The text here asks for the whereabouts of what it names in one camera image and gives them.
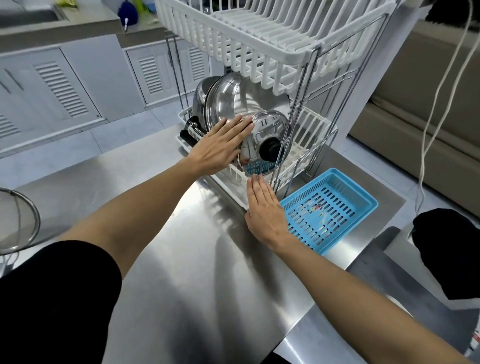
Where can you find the person's right hand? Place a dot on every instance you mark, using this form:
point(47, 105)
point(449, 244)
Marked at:
point(266, 217)

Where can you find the person's left hand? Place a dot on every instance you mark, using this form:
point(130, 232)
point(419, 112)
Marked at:
point(217, 150)

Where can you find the steel lid with black knob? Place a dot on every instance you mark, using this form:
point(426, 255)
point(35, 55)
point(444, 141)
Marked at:
point(258, 127)

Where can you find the small steel pot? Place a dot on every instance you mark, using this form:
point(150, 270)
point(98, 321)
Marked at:
point(200, 101)

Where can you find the wide steel pan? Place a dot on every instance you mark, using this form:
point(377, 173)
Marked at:
point(232, 97)

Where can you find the blue plastic basket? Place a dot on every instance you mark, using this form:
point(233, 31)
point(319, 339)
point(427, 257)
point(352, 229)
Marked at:
point(365, 204)

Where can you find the white two-tier dish rack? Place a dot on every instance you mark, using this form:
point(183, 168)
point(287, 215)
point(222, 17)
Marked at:
point(296, 56)

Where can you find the person's right forearm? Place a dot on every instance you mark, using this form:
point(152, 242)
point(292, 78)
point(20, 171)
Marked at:
point(356, 303)

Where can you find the person's left forearm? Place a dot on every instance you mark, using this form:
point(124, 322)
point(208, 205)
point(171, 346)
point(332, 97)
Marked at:
point(138, 213)

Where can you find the grey kitchen counter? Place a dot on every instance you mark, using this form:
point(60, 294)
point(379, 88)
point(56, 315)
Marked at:
point(146, 33)
point(90, 22)

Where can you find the person's black left sleeve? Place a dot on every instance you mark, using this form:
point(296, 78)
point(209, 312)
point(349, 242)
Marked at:
point(56, 300)

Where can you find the white louvred cabinet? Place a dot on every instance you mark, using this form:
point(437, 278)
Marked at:
point(165, 75)
point(101, 75)

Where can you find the grey office chair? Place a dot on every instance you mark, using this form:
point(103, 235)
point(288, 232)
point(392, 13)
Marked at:
point(390, 281)

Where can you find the blue scrubber ball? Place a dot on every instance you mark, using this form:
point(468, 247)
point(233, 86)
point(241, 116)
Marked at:
point(127, 13)

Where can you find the black cloth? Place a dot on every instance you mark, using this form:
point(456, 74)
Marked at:
point(450, 251)

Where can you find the yellow dish soap pouch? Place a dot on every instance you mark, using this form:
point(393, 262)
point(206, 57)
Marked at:
point(67, 3)

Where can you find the beige sofa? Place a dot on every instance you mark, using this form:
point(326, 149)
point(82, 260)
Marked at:
point(461, 112)

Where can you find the steel double sink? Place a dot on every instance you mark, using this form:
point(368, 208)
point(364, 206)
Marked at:
point(26, 17)

